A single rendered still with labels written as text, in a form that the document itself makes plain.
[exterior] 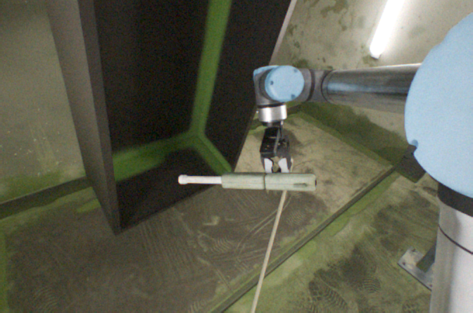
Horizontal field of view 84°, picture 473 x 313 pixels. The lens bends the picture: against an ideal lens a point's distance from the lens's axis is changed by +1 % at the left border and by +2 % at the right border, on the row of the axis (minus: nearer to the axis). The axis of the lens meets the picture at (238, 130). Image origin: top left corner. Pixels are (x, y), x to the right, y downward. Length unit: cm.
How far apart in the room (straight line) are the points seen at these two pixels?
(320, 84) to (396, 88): 26
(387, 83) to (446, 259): 33
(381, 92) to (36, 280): 164
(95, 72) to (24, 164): 137
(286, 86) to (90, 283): 133
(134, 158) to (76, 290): 66
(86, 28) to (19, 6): 154
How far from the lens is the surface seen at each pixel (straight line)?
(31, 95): 197
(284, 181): 82
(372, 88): 54
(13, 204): 198
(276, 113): 81
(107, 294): 157
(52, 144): 194
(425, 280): 200
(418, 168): 263
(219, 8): 118
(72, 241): 178
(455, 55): 21
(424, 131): 21
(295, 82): 68
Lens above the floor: 141
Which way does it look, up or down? 33 degrees down
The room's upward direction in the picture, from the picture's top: 7 degrees clockwise
